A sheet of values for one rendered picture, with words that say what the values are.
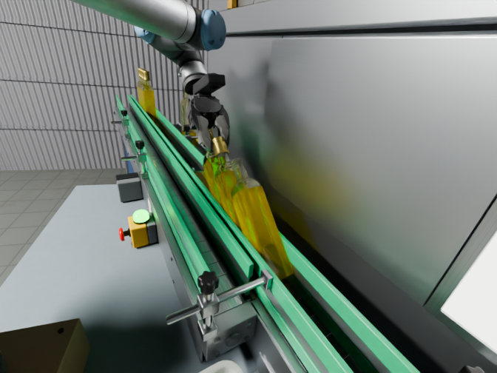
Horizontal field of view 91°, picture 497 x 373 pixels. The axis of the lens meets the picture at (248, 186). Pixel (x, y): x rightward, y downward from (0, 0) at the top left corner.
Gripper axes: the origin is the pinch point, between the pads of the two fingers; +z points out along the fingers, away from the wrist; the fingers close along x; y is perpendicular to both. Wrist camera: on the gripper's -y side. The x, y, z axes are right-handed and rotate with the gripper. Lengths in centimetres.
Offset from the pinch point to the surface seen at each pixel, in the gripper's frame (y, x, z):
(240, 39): -4.5, -14.8, -30.7
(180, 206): 19.0, 8.7, 9.1
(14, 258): 158, 89, -14
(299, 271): -10.5, -3.2, 33.5
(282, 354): -11.3, 5.8, 43.5
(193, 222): 13.1, 7.8, 15.6
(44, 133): 223, 79, -147
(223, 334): -6.5, 12.6, 38.5
